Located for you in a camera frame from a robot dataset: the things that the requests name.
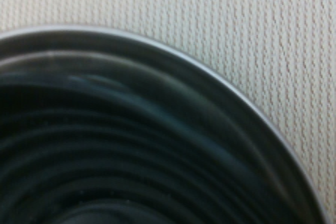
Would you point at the black ribbed bowl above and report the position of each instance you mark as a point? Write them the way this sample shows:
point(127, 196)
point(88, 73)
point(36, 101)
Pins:
point(97, 161)

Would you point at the silver metal plate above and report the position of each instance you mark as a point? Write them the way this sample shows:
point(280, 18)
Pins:
point(174, 85)

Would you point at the beige woven placemat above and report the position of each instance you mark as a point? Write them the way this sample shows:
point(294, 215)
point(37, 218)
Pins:
point(267, 43)

